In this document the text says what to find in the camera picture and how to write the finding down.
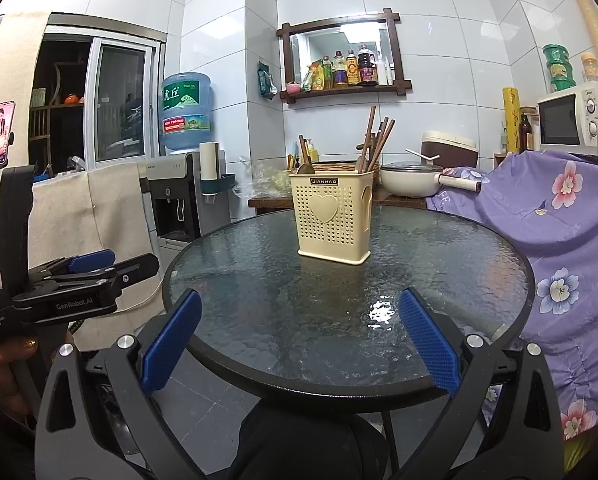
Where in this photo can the beige perforated utensil holder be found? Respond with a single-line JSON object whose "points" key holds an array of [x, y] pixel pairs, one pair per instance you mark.
{"points": [[329, 220]]}

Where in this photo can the round glass table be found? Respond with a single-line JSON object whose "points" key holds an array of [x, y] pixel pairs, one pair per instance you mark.
{"points": [[289, 285]]}

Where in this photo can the clear plastic bag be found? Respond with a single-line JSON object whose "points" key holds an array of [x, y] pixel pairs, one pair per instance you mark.
{"points": [[269, 177]]}

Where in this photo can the white squeeze bottle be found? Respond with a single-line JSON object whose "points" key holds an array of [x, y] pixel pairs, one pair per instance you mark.
{"points": [[382, 72]]}

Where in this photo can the white microwave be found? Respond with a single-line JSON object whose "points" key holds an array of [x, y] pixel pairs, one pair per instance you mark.
{"points": [[569, 115]]}

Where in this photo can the sliding window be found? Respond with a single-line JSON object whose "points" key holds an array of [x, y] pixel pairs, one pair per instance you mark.
{"points": [[114, 105]]}

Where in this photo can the purple label bottle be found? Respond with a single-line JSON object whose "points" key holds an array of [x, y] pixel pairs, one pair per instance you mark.
{"points": [[339, 70]]}

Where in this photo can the dark soy sauce bottle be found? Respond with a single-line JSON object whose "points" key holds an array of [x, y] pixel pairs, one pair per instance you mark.
{"points": [[366, 66]]}

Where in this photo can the grey water dispenser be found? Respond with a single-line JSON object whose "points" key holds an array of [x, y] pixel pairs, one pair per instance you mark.
{"points": [[179, 200]]}

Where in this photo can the purple floral cloth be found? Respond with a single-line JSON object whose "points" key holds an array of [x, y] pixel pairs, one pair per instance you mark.
{"points": [[554, 220]]}

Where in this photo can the bronze faucet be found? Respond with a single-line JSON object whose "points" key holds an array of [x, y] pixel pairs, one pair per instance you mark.
{"points": [[364, 149]]}

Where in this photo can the jar with yellow lid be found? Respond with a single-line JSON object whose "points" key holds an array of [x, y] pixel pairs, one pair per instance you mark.
{"points": [[590, 67]]}

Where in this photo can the blue water bottle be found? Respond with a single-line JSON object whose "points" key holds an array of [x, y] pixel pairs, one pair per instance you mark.
{"points": [[186, 110]]}

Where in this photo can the green noodle cup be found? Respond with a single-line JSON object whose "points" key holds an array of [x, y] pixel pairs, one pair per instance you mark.
{"points": [[556, 53], [561, 84], [559, 70]]}

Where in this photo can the pair of brown wooden chopsticks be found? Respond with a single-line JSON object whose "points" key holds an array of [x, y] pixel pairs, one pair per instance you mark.
{"points": [[388, 135]]}

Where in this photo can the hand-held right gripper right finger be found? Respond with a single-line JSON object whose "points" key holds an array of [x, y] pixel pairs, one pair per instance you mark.
{"points": [[429, 342]]}

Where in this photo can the yellow soap dispenser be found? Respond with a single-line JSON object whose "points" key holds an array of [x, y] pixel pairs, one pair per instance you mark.
{"points": [[312, 154]]}

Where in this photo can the amber sauce bottle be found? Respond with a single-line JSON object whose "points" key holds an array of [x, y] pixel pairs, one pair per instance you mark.
{"points": [[351, 69]]}

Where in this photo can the green hanging packet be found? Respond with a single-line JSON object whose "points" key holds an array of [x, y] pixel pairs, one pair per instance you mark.
{"points": [[266, 82]]}

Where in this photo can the wooden framed mirror shelf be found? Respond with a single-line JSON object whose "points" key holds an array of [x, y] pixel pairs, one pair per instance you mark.
{"points": [[344, 92]]}

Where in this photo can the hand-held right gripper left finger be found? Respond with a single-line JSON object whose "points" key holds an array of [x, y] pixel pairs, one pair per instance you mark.
{"points": [[171, 340]]}

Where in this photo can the white cup dispenser tube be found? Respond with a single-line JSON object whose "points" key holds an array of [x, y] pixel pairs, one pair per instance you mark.
{"points": [[210, 165]]}

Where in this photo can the brown and cream rice cooker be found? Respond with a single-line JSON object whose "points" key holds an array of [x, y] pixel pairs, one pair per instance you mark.
{"points": [[451, 150]]}

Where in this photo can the person's black trousers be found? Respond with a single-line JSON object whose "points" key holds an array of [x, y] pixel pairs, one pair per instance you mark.
{"points": [[299, 440]]}

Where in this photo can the woven pattern basin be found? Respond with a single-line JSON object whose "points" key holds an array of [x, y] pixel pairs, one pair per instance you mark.
{"points": [[336, 166]]}

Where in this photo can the yellow packet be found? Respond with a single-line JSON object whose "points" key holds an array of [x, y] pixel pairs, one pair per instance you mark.
{"points": [[317, 77]]}

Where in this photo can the orange teapot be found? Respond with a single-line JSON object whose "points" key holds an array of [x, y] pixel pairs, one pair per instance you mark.
{"points": [[70, 98]]}

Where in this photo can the white ladle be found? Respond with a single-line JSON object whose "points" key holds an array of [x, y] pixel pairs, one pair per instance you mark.
{"points": [[424, 156]]}

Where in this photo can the green bottle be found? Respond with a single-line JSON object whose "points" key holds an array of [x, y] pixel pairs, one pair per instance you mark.
{"points": [[327, 72]]}

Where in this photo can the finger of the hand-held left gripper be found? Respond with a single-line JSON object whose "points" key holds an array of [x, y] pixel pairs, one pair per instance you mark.
{"points": [[91, 261], [129, 272]]}

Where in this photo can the cream pan with glass lid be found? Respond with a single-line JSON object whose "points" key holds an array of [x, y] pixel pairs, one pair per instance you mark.
{"points": [[409, 182]]}

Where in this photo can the wooden rack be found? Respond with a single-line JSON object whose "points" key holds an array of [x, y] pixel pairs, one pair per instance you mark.
{"points": [[54, 115]]}

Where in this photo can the pink bowl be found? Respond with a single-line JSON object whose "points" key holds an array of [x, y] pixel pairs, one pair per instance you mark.
{"points": [[292, 88]]}

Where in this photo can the brown glass bottle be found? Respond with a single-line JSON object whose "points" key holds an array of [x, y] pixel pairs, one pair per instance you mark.
{"points": [[524, 135]]}

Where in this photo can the yellow roll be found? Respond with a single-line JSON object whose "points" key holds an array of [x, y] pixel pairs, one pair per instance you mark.
{"points": [[511, 120]]}

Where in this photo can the wooden counter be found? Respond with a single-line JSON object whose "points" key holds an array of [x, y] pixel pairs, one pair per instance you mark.
{"points": [[269, 202]]}

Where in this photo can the person's left hand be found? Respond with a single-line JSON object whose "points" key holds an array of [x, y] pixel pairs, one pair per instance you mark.
{"points": [[4, 385]]}

